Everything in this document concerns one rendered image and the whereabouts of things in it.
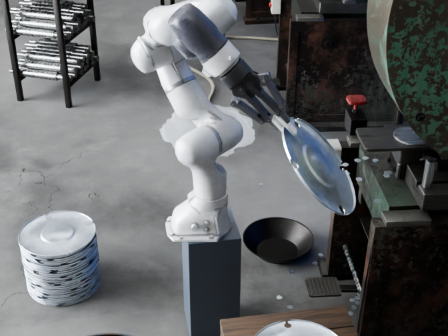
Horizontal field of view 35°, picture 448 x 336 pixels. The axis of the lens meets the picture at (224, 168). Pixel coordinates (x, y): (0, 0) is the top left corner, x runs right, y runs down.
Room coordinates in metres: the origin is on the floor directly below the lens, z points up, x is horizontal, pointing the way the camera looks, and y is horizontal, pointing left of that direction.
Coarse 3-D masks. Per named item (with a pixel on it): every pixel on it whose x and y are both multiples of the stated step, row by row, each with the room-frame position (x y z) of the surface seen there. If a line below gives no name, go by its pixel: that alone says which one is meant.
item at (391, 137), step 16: (368, 128) 2.05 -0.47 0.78; (384, 128) 2.05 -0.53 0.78; (400, 128) 2.04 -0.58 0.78; (368, 144) 1.94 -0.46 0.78; (384, 144) 1.94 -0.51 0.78; (400, 144) 1.94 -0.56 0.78; (416, 144) 1.94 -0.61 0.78; (400, 160) 1.94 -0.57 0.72; (416, 160) 1.95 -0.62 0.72; (400, 176) 1.94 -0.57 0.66
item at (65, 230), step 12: (60, 216) 2.29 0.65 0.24; (72, 216) 2.29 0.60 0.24; (84, 216) 2.29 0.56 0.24; (24, 228) 2.21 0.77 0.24; (36, 228) 2.21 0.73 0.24; (48, 228) 2.20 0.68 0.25; (60, 228) 2.20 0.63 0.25; (72, 228) 2.20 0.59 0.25; (84, 228) 2.21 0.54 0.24; (24, 240) 2.13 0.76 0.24; (36, 240) 2.13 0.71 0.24; (48, 240) 2.13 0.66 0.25; (60, 240) 2.13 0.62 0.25; (72, 240) 2.14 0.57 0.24; (84, 240) 2.14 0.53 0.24; (36, 252) 2.06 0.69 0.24; (48, 252) 2.06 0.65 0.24; (60, 252) 2.06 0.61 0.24; (72, 252) 2.06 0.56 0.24
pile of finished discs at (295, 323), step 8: (296, 320) 1.60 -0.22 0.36; (304, 320) 1.59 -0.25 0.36; (264, 328) 1.56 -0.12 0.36; (272, 328) 1.57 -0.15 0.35; (280, 328) 1.57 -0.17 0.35; (288, 328) 1.57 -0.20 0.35; (296, 328) 1.57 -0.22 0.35; (304, 328) 1.57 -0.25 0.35; (312, 328) 1.57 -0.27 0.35; (320, 328) 1.57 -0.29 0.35
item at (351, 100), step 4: (348, 96) 2.33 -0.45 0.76; (352, 96) 2.33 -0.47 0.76; (356, 96) 2.33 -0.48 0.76; (360, 96) 2.33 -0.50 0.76; (364, 96) 2.33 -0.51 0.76; (348, 100) 2.30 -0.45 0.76; (352, 100) 2.30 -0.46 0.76; (356, 100) 2.30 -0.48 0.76; (360, 100) 2.30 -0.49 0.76; (364, 100) 2.30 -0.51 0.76; (352, 104) 2.29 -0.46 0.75; (356, 104) 2.29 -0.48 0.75; (360, 104) 2.29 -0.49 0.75; (364, 104) 2.29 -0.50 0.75; (356, 108) 2.31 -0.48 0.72
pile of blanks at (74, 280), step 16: (96, 240) 2.19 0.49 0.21; (32, 256) 2.05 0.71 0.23; (64, 256) 2.05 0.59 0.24; (80, 256) 2.08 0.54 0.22; (96, 256) 2.16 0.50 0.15; (32, 272) 2.06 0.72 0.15; (48, 272) 2.03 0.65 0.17; (64, 272) 2.04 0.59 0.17; (80, 272) 2.07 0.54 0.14; (96, 272) 2.14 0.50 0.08; (32, 288) 2.07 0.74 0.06; (48, 288) 2.04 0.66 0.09; (64, 288) 2.04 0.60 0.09; (80, 288) 2.06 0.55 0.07; (96, 288) 2.14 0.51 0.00; (48, 304) 2.05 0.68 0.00; (64, 304) 2.04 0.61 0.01
